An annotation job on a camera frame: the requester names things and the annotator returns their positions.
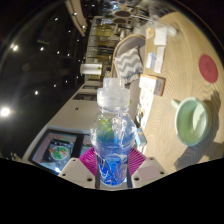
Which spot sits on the white paper sheet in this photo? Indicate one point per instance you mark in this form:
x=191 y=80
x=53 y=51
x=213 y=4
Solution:
x=159 y=60

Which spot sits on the grey white chevron pillow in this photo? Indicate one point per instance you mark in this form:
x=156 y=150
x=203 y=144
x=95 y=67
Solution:
x=129 y=65

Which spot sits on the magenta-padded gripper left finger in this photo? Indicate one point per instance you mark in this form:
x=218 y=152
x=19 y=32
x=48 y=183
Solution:
x=76 y=171

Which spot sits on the flat round red coaster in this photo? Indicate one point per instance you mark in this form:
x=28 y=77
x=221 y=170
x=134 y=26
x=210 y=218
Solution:
x=208 y=68

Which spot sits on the group of ceiling lights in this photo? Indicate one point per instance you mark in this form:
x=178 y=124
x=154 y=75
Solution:
x=5 y=111

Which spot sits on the round colourful window sticker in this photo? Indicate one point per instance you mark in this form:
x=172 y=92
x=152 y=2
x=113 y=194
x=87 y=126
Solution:
x=59 y=151

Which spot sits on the group of dining chairs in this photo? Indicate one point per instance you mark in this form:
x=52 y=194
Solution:
x=122 y=15

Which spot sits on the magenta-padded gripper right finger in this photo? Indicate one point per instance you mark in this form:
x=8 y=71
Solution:
x=148 y=170

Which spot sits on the white and orange box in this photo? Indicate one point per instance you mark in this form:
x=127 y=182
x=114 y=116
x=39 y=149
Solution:
x=151 y=85

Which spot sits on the grey curved sofa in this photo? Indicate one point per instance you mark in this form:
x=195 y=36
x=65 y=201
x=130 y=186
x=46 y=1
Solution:
x=131 y=41

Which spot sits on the pale green mug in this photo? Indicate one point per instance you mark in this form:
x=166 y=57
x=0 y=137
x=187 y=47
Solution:
x=193 y=121

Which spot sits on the clear blue-labelled water bottle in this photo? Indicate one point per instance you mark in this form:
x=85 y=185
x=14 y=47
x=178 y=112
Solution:
x=112 y=143

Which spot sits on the white napkin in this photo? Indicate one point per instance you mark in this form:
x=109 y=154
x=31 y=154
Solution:
x=160 y=36

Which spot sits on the yellow card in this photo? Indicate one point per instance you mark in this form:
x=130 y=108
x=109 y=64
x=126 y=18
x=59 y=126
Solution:
x=150 y=33

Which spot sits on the blue and white card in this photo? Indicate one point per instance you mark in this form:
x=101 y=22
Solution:
x=150 y=60

